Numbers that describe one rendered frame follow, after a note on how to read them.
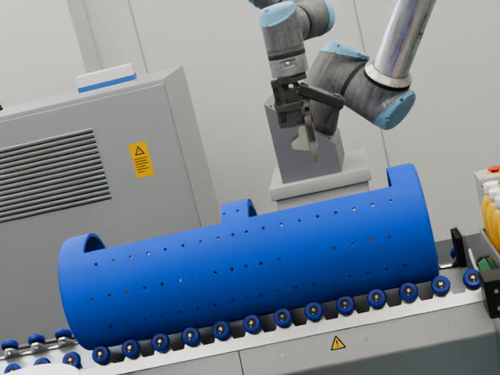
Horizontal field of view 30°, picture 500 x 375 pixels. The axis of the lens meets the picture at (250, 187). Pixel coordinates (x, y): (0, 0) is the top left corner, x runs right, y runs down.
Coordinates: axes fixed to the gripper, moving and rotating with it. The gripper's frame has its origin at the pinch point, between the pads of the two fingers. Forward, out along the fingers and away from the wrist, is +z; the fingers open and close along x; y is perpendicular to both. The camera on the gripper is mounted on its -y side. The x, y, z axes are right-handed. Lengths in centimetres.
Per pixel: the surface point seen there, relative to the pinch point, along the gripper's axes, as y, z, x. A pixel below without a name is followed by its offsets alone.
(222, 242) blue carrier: 25.3, 12.3, 16.1
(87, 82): 91, -18, -164
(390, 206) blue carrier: -14.2, 12.0, 16.5
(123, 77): 76, -16, -165
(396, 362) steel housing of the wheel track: -8, 49, 18
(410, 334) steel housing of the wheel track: -12.6, 42.6, 18.1
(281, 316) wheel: 15.8, 33.1, 15.9
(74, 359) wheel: 67, 34, 15
